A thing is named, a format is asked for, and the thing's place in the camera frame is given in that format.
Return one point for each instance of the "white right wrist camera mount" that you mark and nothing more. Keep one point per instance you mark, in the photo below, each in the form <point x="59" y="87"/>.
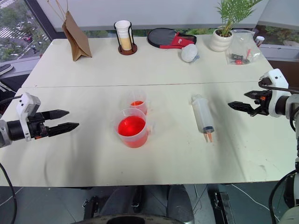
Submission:
<point x="276" y="79"/>

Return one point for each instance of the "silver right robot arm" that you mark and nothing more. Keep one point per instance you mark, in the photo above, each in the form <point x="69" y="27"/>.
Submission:
<point x="294" y="105"/>

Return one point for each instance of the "clear plastic bag with parts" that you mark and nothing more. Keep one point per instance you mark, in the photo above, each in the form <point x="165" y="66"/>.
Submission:
<point x="243" y="44"/>

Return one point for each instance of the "white paper cup stack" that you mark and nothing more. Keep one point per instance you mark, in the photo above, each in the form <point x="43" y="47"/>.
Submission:
<point x="123" y="35"/>

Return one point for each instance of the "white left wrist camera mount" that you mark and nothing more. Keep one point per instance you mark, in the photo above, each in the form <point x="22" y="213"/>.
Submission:
<point x="28" y="102"/>

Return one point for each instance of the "brown paper bag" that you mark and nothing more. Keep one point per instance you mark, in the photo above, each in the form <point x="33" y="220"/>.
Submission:
<point x="78" y="43"/>

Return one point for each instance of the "small beaker with red liquid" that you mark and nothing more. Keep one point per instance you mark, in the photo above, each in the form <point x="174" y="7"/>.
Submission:
<point x="137" y="103"/>

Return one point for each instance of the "black bag with white stripes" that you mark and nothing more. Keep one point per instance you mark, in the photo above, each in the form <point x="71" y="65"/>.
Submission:
<point x="8" y="89"/>

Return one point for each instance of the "black window frame pillar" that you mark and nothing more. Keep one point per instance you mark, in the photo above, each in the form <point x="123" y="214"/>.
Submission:
<point x="39" y="18"/>

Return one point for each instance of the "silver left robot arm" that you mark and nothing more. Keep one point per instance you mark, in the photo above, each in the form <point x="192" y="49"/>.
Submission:
<point x="7" y="130"/>

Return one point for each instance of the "large clear plastic syringe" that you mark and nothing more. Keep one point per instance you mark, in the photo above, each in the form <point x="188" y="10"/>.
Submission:
<point x="202" y="114"/>

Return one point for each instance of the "green plant in white pot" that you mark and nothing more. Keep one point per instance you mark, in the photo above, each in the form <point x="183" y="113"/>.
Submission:
<point x="219" y="40"/>

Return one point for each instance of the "grey rounded leg shape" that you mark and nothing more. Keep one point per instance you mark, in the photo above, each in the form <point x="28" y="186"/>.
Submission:
<point x="180" y="200"/>
<point x="121" y="198"/>

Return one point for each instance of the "black metal floor frame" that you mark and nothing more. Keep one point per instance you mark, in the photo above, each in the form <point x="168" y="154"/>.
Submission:
<point x="222" y="207"/>

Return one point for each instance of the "white crumpled cloth bundle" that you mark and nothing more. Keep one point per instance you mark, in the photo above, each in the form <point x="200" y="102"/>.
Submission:
<point x="188" y="53"/>

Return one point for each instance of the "cup stack in holder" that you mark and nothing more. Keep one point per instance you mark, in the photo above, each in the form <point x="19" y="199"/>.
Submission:
<point x="128" y="51"/>

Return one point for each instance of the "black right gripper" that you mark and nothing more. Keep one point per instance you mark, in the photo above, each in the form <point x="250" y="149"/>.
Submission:
<point x="262" y="105"/>

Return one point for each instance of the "large beaker with red liquid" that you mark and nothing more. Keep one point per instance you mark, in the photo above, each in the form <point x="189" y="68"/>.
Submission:
<point x="130" y="130"/>

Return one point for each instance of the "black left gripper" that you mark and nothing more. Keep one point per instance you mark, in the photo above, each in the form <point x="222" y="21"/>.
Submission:
<point x="37" y="127"/>

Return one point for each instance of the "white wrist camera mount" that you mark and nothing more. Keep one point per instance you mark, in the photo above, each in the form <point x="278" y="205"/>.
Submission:
<point x="276" y="79"/>
<point x="28" y="102"/>

